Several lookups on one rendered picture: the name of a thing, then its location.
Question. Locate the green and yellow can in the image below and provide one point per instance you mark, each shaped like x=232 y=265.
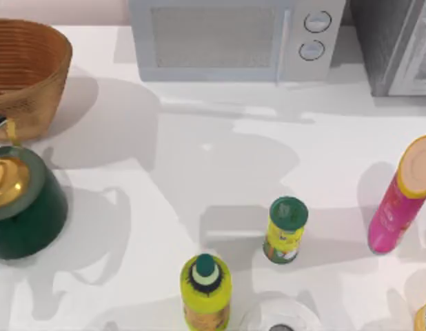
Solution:
x=286 y=231

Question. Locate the pale microwave oven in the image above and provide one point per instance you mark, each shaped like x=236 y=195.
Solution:
x=213 y=38

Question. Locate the yellow-green bottle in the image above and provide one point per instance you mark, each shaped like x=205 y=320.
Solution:
x=206 y=296

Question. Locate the microwave knob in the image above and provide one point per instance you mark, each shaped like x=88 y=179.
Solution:
x=312 y=50
x=317 y=21

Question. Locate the pink and yellow tube can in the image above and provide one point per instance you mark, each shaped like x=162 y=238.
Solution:
x=399 y=203

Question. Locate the green kettle with gold lid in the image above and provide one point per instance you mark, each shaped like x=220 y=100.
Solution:
x=25 y=210

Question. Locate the woven brown basket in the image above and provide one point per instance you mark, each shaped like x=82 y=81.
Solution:
x=25 y=79

